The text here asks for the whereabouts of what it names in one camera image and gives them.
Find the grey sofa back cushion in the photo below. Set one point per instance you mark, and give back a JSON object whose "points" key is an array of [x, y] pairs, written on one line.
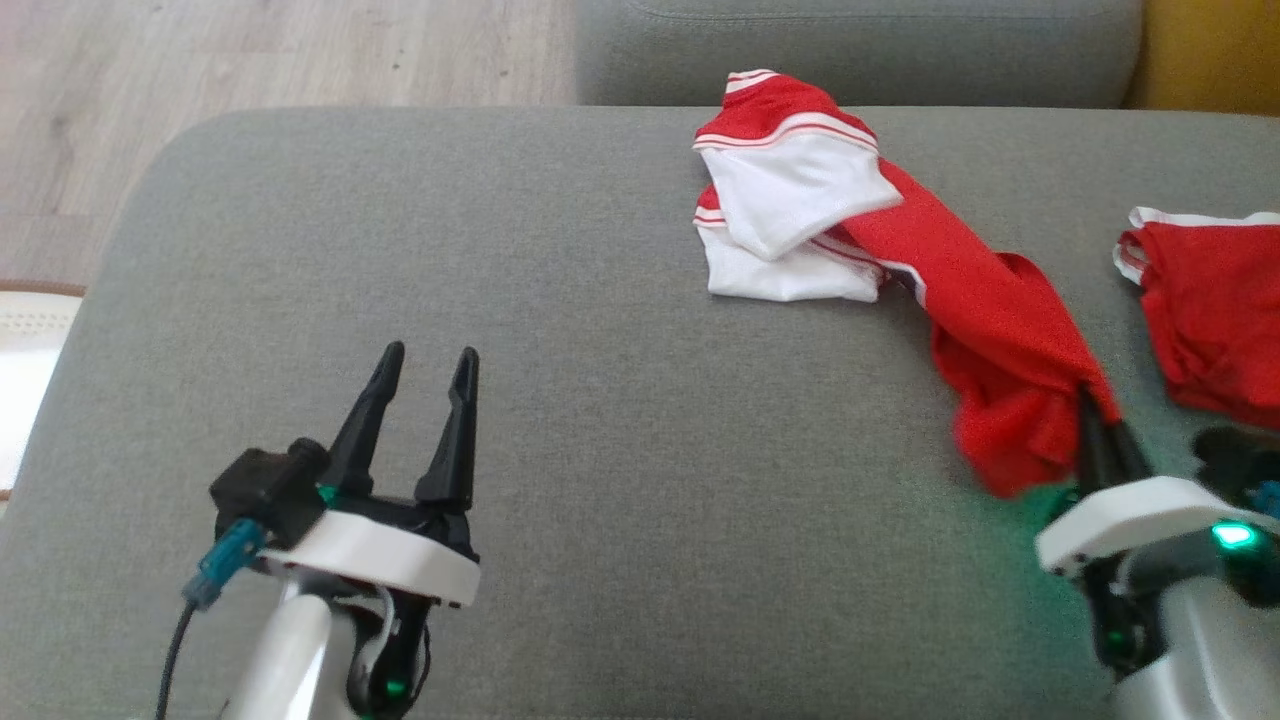
{"points": [[850, 50]]}

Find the red jersey with white sleeves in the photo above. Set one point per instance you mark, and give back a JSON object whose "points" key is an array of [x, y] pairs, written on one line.
{"points": [[1000, 330]]}

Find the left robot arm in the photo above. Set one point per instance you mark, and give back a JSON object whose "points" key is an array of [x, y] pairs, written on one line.
{"points": [[290, 660]]}

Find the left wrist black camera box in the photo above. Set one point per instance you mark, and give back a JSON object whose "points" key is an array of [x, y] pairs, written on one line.
{"points": [[265, 485]]}

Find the white rug with brown edge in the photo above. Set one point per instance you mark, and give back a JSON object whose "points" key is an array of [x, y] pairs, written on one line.
{"points": [[25, 380]]}

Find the yellow upholstered panel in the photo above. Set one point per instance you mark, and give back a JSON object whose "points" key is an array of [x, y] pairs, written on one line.
{"points": [[1210, 50]]}

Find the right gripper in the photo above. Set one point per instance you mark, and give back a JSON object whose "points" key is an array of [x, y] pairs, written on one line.
{"points": [[1140, 520]]}

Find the grey sofa seat cushion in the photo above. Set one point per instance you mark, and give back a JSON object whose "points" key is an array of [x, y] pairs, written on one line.
{"points": [[650, 420]]}

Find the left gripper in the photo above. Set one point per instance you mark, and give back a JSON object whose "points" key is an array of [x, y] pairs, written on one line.
{"points": [[380, 560]]}

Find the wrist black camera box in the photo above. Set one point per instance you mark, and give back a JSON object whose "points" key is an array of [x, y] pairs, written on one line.
{"points": [[265, 485], [1235, 455]]}

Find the red shorts with white stripe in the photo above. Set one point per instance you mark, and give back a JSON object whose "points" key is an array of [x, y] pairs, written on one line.
{"points": [[1220, 300]]}

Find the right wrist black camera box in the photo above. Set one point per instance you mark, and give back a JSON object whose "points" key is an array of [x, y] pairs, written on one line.
{"points": [[1235, 455]]}

